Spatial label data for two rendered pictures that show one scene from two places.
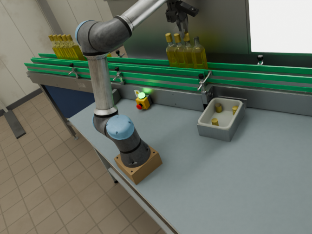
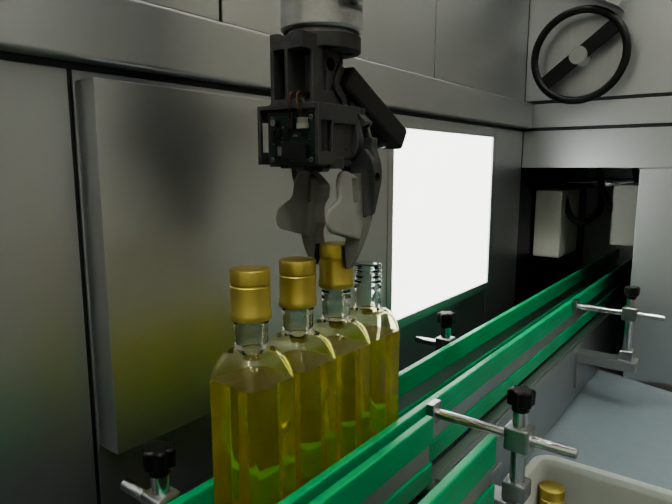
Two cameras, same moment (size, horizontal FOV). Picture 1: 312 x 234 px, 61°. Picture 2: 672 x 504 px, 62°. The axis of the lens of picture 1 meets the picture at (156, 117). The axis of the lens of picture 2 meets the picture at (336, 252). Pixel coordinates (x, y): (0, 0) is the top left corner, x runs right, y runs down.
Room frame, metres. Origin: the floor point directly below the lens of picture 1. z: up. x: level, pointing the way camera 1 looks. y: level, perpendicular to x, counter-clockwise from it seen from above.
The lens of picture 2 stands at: (1.45, 0.24, 1.25)
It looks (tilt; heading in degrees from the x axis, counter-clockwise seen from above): 9 degrees down; 262
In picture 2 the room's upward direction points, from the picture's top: straight up
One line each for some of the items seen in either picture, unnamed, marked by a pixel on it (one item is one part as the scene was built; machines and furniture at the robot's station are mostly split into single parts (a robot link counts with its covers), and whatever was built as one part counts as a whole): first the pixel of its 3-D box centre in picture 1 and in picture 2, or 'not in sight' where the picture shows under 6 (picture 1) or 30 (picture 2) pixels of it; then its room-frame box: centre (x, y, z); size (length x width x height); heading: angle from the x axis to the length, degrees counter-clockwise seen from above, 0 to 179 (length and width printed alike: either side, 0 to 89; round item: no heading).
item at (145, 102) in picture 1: (143, 101); not in sight; (1.45, 0.04, 0.79); 0.07 x 0.07 x 0.07; 45
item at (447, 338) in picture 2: (261, 65); (434, 349); (1.17, -0.62, 0.94); 0.07 x 0.04 x 0.13; 135
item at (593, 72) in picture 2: not in sight; (580, 56); (0.73, -0.99, 1.49); 0.21 x 0.05 x 0.21; 135
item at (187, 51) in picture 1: (191, 61); (336, 415); (1.38, -0.30, 0.99); 0.06 x 0.06 x 0.21; 46
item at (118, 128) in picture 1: (122, 132); not in sight; (0.97, 0.17, 1.00); 0.13 x 0.12 x 0.14; 30
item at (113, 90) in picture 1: (112, 96); not in sight; (1.65, 0.24, 0.79); 0.08 x 0.08 x 0.08; 45
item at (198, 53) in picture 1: (200, 62); (366, 397); (1.34, -0.35, 0.99); 0.06 x 0.06 x 0.21; 46
